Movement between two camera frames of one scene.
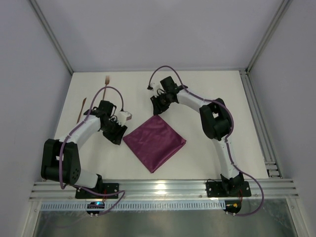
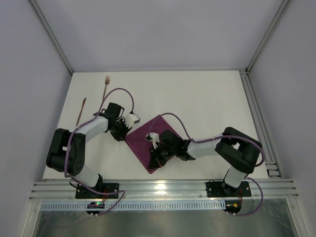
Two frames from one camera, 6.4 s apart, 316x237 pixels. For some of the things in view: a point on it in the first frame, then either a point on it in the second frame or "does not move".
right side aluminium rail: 260,127 does not move
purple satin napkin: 154,142 does not move
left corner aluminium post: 52,36 does not move
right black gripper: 159,101 to 160,153
